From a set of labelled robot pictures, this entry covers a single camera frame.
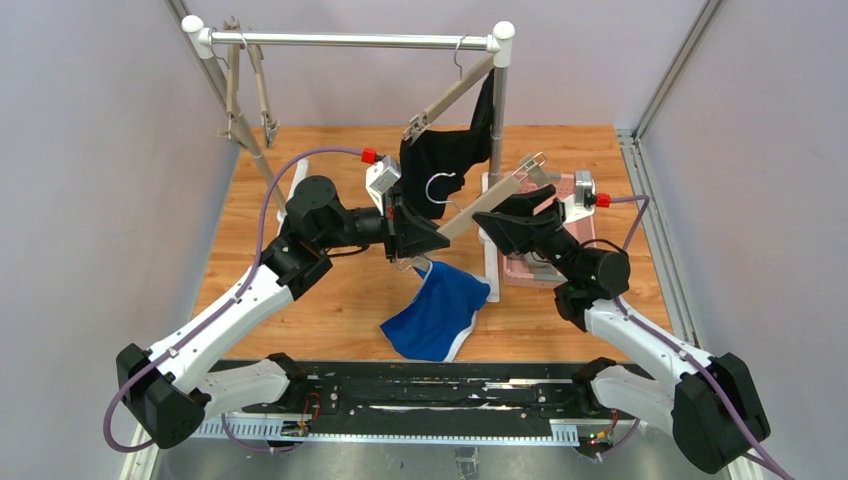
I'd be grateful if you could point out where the beige hanger with blue underwear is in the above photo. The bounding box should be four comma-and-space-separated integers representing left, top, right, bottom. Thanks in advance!
424, 152, 549, 242

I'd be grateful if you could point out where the blue underwear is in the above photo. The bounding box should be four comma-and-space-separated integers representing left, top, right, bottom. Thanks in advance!
380, 261, 491, 363

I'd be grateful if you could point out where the beige clip hanger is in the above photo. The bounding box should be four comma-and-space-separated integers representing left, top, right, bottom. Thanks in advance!
247, 44, 279, 148

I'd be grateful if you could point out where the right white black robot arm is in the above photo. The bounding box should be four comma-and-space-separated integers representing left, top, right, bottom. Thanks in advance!
472, 192, 781, 474

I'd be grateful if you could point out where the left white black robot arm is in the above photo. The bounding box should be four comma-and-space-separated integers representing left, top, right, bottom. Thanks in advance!
116, 175, 462, 449

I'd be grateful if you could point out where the black underwear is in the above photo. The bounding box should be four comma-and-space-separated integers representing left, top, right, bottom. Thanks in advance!
399, 73, 495, 220

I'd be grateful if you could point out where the beige hanger with black underwear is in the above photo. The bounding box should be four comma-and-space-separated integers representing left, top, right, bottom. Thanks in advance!
403, 53, 495, 142

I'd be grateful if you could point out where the empty beige hanger far left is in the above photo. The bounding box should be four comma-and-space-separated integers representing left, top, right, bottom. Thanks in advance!
220, 44, 241, 144

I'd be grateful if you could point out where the pink plastic basket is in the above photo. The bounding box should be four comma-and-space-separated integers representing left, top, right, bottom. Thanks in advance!
503, 173, 595, 289

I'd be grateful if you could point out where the white silver clothes rack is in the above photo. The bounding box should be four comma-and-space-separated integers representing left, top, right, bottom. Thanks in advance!
181, 15, 514, 268

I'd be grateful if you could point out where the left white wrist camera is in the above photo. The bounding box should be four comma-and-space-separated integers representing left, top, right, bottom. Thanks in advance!
361, 148, 401, 213

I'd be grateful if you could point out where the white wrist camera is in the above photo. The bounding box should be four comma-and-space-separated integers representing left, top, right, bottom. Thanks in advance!
361, 148, 401, 213
562, 170, 611, 224

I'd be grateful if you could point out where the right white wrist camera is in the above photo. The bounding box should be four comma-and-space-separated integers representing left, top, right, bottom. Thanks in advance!
562, 170, 611, 224

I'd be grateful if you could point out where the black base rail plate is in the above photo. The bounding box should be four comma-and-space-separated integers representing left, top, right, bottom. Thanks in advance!
242, 360, 647, 439

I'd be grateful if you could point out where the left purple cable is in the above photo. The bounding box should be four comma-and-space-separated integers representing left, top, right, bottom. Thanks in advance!
101, 146, 366, 454

